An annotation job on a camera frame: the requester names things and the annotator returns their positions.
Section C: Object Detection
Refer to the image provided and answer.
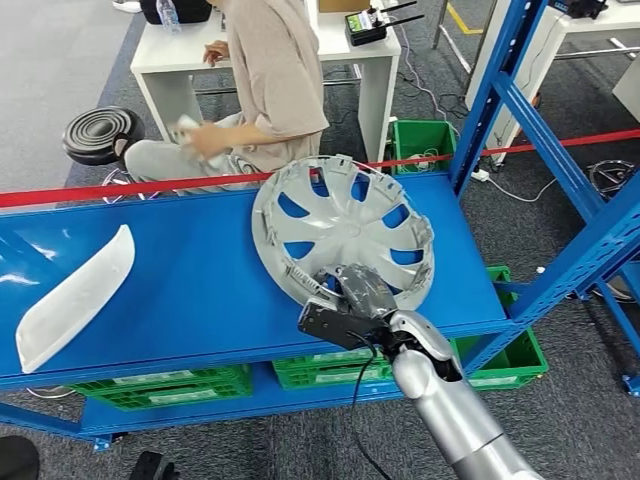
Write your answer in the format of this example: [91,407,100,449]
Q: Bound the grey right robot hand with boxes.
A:
[319,262,399,321]

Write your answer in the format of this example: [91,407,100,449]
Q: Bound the silver plastic wheel cover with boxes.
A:
[251,154,435,313]

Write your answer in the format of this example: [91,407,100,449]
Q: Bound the white curved plastic trim part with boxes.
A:
[14,223,137,375]

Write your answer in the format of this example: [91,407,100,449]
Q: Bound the green plastic crate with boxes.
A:
[275,370,401,392]
[69,364,254,395]
[272,351,396,379]
[82,387,254,413]

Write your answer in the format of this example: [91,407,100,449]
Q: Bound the green open plastic bin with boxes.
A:
[451,266,549,391]
[389,119,459,176]

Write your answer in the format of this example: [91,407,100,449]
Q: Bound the person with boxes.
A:
[124,0,331,195]

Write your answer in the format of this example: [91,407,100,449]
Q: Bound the black radio with antennas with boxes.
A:
[344,0,425,48]

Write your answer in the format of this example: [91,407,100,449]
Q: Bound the brown cardboard box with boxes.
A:
[318,0,372,15]

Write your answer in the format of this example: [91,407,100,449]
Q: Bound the white desk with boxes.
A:
[465,0,640,148]
[131,0,402,165]

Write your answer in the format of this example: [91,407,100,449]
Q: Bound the black bag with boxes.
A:
[139,0,214,26]

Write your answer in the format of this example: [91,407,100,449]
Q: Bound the red barrier belt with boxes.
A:
[0,127,640,211]

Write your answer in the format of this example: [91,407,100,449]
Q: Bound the clear water bottle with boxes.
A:
[155,0,183,36]

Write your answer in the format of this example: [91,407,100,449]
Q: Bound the black round stool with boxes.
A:
[62,105,146,167]

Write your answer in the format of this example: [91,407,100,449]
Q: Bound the black round seat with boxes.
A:
[0,435,41,480]

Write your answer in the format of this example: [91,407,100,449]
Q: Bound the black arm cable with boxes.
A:
[349,331,393,480]

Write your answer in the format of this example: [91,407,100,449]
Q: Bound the white floor cable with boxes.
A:
[487,175,558,204]

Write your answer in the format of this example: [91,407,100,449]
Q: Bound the round metal ring frame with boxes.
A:
[589,160,637,200]

